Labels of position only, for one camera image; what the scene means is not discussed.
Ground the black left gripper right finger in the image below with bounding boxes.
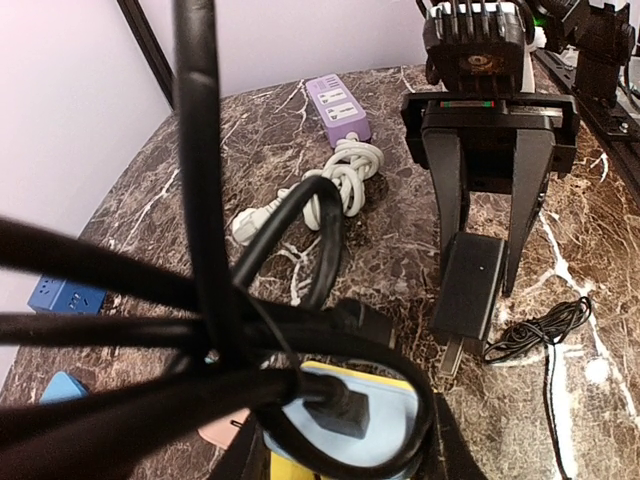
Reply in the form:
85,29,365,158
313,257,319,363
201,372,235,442
424,393,487,480

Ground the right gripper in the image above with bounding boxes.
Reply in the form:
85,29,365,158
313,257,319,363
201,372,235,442
401,1,579,295

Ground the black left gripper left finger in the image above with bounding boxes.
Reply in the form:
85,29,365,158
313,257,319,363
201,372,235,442
209,411,268,480

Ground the yellow cube plug adapter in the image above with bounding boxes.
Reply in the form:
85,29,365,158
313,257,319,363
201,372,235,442
267,359,426,480

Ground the pink USB charger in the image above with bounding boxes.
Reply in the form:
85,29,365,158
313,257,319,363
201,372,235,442
198,409,249,450

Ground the light blue USB charger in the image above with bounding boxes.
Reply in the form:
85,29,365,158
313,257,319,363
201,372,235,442
284,361,418,467

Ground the black power adapter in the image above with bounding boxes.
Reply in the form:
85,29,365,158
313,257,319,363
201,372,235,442
429,232,593,479

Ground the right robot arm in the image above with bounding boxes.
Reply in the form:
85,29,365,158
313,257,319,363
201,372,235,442
401,1,635,294

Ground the purple power strip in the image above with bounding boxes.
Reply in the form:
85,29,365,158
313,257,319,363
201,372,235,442
305,74,372,148

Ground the blue small charger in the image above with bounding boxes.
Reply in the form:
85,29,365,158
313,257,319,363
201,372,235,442
39,371,89,404

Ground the dark blue cube adapter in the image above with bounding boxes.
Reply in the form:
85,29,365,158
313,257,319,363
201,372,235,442
27,276,106,315

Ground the black front rail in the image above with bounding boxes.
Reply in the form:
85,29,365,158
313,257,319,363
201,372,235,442
534,50,639,203

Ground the purple strip white cord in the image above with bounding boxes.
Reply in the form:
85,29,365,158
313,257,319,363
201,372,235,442
231,139,386,247

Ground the black frame post right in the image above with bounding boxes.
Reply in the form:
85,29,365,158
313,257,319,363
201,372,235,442
116,0,174,109

